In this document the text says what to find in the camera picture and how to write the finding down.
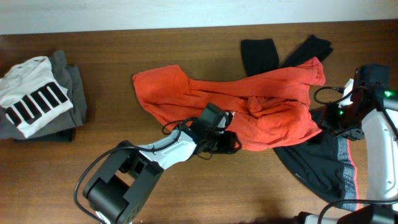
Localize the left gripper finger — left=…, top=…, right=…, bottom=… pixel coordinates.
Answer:
left=222, top=131, right=242, bottom=146
left=217, top=146, right=241, bottom=154

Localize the orange t-shirt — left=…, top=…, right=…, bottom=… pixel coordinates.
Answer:
left=132, top=57, right=325, bottom=151

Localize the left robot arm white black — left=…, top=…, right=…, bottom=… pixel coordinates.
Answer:
left=73, top=113, right=242, bottom=223

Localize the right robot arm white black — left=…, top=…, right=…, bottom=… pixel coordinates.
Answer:
left=303, top=90, right=397, bottom=224

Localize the black garment with grey band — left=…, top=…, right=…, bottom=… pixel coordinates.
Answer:
left=241, top=35, right=358, bottom=203

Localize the dark folded garment under pile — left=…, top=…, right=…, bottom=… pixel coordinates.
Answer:
left=14, top=128, right=76, bottom=143

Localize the grey folded garment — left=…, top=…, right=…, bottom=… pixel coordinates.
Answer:
left=1, top=50, right=87, bottom=139

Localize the white shirt with black letters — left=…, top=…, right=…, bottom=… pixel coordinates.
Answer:
left=1, top=56, right=73, bottom=138

